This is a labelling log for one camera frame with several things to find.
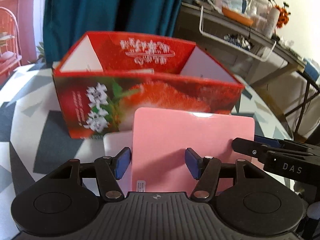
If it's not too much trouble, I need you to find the white box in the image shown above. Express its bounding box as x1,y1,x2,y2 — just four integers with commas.
103,131,133,196

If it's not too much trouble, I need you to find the teal curtain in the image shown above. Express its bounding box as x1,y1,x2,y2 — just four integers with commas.
43,0,182,63

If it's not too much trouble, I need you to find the red strawberry cardboard box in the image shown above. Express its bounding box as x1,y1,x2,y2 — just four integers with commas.
53,31,244,139

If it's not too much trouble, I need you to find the white wire basket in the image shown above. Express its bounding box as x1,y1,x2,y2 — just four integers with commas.
199,6,277,62

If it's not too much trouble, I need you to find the grey side table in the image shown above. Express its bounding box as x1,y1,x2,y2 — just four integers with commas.
175,0,320,133

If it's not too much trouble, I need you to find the white bottle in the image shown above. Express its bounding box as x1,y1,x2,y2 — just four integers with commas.
263,7,280,38

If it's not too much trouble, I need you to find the orange flower bunch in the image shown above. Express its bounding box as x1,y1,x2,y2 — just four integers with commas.
268,0,291,29

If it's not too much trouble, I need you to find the orange tray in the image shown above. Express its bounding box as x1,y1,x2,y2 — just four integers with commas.
222,7,253,27

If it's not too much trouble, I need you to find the pink box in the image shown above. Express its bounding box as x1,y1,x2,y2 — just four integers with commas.
130,107,255,194

